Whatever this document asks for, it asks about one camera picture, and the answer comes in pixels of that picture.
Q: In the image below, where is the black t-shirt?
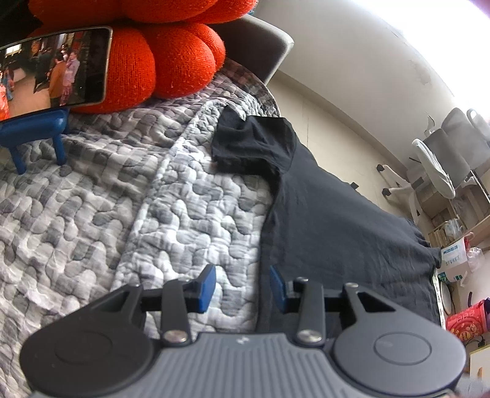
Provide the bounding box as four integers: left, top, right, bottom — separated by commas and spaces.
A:
212, 105, 441, 337

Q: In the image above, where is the blue phone stand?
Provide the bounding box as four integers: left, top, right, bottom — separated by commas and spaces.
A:
0, 108, 70, 175

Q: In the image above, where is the grey office chair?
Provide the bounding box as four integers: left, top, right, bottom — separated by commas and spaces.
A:
377, 108, 490, 226

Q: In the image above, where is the white cabinet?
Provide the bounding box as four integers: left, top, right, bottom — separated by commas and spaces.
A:
469, 339, 490, 379

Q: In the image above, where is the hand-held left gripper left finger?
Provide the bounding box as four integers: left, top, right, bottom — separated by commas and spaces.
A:
90, 265, 217, 347

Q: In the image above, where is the white oval pad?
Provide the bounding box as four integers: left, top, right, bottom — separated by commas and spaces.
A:
436, 276, 454, 318

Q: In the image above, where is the clear plastic bag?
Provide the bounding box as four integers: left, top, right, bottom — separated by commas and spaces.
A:
465, 247, 485, 268

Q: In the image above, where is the smartphone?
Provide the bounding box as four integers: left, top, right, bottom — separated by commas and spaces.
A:
0, 26, 113, 121

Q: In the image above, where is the grey quilted blanket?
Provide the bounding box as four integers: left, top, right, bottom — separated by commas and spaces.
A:
0, 57, 282, 398

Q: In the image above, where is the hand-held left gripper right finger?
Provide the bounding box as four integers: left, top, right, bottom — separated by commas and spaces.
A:
269, 265, 399, 347

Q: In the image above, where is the white cardboard box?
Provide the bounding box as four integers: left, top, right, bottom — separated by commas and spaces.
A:
436, 235, 469, 284

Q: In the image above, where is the red bucket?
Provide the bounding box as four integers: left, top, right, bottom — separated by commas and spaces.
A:
446, 300, 490, 343

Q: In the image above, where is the red plush cushion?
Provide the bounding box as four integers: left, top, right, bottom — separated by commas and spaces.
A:
27, 0, 226, 114

